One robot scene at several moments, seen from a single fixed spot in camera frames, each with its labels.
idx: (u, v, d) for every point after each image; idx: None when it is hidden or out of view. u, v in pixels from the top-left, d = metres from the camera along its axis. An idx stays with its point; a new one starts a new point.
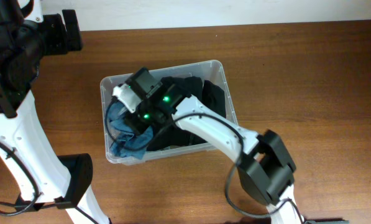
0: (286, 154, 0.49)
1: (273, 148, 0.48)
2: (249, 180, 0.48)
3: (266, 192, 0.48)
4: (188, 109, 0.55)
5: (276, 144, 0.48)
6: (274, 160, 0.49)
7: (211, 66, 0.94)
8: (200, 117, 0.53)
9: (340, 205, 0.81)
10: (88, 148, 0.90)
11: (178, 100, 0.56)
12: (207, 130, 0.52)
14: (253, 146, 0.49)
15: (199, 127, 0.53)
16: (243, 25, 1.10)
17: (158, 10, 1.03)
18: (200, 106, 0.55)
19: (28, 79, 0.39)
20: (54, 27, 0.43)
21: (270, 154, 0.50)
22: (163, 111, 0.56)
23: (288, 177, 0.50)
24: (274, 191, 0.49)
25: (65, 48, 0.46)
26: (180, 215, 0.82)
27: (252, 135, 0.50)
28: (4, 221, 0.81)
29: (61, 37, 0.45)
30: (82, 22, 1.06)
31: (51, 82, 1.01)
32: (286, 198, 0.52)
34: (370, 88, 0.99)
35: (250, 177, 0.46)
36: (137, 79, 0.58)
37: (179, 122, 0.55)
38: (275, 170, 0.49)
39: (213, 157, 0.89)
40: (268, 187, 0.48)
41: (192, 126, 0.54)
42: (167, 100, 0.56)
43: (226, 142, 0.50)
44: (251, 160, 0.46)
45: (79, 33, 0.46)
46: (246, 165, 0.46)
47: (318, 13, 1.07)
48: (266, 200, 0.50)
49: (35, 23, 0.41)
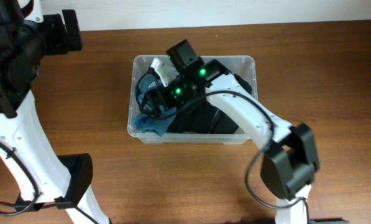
0: (314, 152, 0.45)
1: (304, 142, 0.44)
2: (271, 171, 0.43)
3: (286, 186, 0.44)
4: (223, 86, 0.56)
5: (307, 139, 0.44)
6: (301, 154, 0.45)
7: (243, 61, 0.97)
8: (233, 96, 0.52)
9: (340, 205, 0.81)
10: (88, 148, 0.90)
11: (214, 75, 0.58)
12: (238, 107, 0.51)
14: (284, 135, 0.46)
15: (230, 104, 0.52)
16: (243, 25, 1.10)
17: (158, 10, 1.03)
18: (235, 86, 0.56)
19: (29, 79, 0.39)
20: (54, 27, 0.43)
21: (297, 147, 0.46)
22: (197, 83, 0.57)
23: (310, 177, 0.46)
24: (294, 186, 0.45)
25: (66, 47, 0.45)
26: (179, 215, 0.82)
27: (285, 126, 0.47)
28: (3, 221, 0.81)
29: (61, 37, 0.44)
30: (83, 22, 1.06)
31: (51, 83, 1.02)
32: (301, 196, 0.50)
34: None
35: (276, 167, 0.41)
36: (178, 49, 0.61)
37: (211, 96, 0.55)
38: (299, 165, 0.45)
39: (213, 157, 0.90)
40: (289, 180, 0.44)
41: (224, 103, 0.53)
42: (203, 73, 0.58)
43: (256, 126, 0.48)
44: (281, 148, 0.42)
45: (79, 33, 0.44)
46: (273, 154, 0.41)
47: (316, 13, 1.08)
48: (284, 195, 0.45)
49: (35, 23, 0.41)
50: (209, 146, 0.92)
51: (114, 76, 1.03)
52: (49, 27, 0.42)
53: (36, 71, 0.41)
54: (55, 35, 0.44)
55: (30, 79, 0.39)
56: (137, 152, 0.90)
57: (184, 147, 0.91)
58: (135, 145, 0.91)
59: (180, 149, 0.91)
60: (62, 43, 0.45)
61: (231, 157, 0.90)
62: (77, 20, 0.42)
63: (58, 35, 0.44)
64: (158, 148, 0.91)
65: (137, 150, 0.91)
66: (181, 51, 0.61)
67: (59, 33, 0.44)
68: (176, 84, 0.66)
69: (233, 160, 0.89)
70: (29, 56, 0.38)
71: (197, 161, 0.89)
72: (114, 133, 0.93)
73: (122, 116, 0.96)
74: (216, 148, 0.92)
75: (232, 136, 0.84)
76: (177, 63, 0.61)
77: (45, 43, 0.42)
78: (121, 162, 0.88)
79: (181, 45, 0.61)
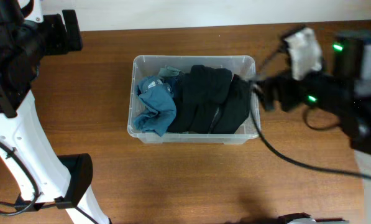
0: None
1: None
2: None
3: None
4: None
5: None
6: None
7: (243, 62, 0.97)
8: None
9: (340, 205, 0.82)
10: (88, 148, 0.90)
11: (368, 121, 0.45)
12: None
14: None
15: None
16: (243, 25, 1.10)
17: (158, 10, 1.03)
18: None
19: (29, 79, 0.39)
20: (54, 27, 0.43)
21: None
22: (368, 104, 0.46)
23: None
24: None
25: (65, 47, 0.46)
26: (179, 215, 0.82)
27: None
28: (3, 221, 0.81)
29: (61, 38, 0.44)
30: (83, 22, 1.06)
31: (51, 83, 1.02)
32: None
34: None
35: None
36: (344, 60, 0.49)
37: None
38: None
39: (214, 157, 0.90)
40: None
41: None
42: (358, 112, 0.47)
43: None
44: None
45: (79, 33, 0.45)
46: None
47: (316, 14, 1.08)
48: None
49: (35, 23, 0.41)
50: (209, 146, 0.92)
51: (114, 76, 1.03)
52: (49, 27, 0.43)
53: (35, 71, 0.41)
54: (55, 35, 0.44)
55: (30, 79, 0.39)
56: (137, 152, 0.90)
57: (184, 147, 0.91)
58: (135, 145, 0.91)
59: (180, 149, 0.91)
60: (62, 43, 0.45)
61: (231, 157, 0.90)
62: (76, 20, 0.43)
63: (58, 35, 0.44)
64: (158, 148, 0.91)
65: (137, 150, 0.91)
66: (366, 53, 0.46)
67: (61, 33, 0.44)
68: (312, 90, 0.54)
69: (233, 160, 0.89)
70: (29, 57, 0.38)
71: (197, 161, 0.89)
72: (115, 134, 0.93)
73: (122, 116, 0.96)
74: (216, 148, 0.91)
75: (232, 136, 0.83)
76: (357, 68, 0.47)
77: (45, 44, 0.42)
78: (121, 162, 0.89)
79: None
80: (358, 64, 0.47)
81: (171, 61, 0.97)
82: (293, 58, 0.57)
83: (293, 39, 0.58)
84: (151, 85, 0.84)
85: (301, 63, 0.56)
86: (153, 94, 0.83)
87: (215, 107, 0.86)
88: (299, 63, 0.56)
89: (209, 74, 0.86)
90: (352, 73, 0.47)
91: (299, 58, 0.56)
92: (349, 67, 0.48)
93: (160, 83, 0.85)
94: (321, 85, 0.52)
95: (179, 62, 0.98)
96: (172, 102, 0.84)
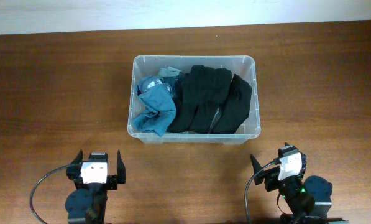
0: None
1: None
2: None
3: None
4: None
5: None
6: None
7: (243, 61, 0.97)
8: None
9: (340, 205, 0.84)
10: (89, 149, 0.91)
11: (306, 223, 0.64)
12: None
14: None
15: None
16: (243, 25, 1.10)
17: (158, 10, 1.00)
18: None
19: (107, 187, 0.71)
20: (113, 177, 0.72)
21: None
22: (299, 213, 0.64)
23: None
24: None
25: (114, 185, 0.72)
26: (180, 216, 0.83)
27: None
28: (9, 220, 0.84)
29: (114, 183, 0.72)
30: (82, 22, 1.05)
31: (51, 83, 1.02)
32: None
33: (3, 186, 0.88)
34: None
35: None
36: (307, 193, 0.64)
37: None
38: None
39: (214, 157, 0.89)
40: None
41: None
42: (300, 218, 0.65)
43: None
44: None
45: (122, 178, 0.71)
46: None
47: (318, 14, 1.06)
48: None
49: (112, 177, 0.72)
50: (209, 146, 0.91)
51: (114, 76, 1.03)
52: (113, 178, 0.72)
53: (109, 182, 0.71)
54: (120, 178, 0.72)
55: (119, 177, 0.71)
56: (137, 152, 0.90)
57: (184, 147, 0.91)
58: (135, 145, 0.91)
59: (179, 149, 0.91)
60: (106, 185, 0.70)
61: (231, 158, 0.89)
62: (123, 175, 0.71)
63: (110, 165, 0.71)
64: (157, 148, 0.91)
65: (137, 151, 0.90)
66: (319, 200, 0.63)
67: (114, 177, 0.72)
68: (282, 190, 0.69)
69: (233, 160, 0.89)
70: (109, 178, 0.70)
71: (197, 160, 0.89)
72: (114, 133, 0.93)
73: (122, 116, 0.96)
74: (216, 148, 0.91)
75: (232, 137, 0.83)
76: (309, 208, 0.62)
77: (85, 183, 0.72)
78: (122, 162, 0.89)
79: (324, 201, 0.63)
80: (310, 205, 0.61)
81: (171, 61, 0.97)
82: (281, 169, 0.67)
83: (284, 155, 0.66)
84: (151, 85, 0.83)
85: (283, 174, 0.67)
86: (153, 94, 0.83)
87: (216, 108, 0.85)
88: (284, 173, 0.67)
89: (209, 74, 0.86)
90: (304, 205, 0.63)
91: (284, 170, 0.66)
92: (303, 201, 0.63)
93: (160, 83, 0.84)
94: (291, 193, 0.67)
95: (179, 62, 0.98)
96: (172, 101, 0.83)
